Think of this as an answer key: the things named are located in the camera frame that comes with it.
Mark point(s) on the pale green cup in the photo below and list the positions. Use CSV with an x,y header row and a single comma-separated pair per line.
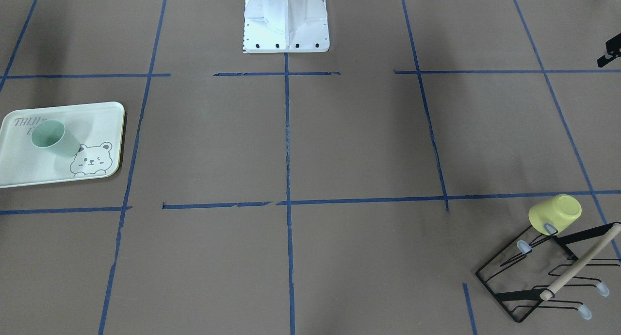
x,y
54,137

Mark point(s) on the black wire cup rack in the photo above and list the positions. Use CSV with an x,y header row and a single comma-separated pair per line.
x,y
530,262

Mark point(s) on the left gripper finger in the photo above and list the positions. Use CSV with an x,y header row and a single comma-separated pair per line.
x,y
612,51

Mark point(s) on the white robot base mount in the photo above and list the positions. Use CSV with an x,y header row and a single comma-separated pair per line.
x,y
286,26

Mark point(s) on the yellow cup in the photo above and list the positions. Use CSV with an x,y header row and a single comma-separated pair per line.
x,y
554,214

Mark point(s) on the white bear print tray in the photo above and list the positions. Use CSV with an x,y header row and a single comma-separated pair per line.
x,y
99,128

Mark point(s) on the wooden dowel rod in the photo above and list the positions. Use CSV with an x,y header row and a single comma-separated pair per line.
x,y
571,272

